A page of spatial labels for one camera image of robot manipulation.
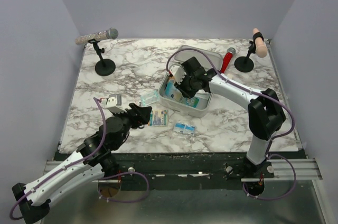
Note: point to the left black mic stand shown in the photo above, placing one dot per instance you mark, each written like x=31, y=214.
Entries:
x=104, y=67

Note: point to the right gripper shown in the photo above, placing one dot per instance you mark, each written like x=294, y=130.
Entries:
x=180, y=86

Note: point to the black mic stand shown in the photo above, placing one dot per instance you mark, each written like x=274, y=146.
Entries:
x=104, y=67
x=245, y=64

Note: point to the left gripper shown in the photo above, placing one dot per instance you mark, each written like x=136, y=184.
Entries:
x=143, y=113

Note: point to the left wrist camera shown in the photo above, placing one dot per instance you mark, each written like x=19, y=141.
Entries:
x=114, y=104

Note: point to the grey medicine kit case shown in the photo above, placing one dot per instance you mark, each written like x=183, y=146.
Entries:
x=184, y=53

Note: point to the red toy microphone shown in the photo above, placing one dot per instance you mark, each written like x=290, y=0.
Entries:
x=227, y=58

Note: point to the right black mic stand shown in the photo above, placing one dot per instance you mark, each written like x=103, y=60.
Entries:
x=245, y=64

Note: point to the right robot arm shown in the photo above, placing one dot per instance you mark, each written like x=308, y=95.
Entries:
x=265, y=114

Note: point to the beige wooden microphone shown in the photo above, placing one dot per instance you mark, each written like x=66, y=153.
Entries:
x=261, y=49

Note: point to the cotton swab bag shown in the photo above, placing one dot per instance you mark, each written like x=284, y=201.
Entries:
x=172, y=93

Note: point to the glitter microphone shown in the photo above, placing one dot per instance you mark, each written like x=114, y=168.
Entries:
x=109, y=34

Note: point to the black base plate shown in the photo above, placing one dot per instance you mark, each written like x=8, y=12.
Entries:
x=186, y=171

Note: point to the blue white wipes packet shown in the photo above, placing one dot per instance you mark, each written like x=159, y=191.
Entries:
x=184, y=129

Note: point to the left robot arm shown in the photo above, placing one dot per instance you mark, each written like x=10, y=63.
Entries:
x=92, y=160

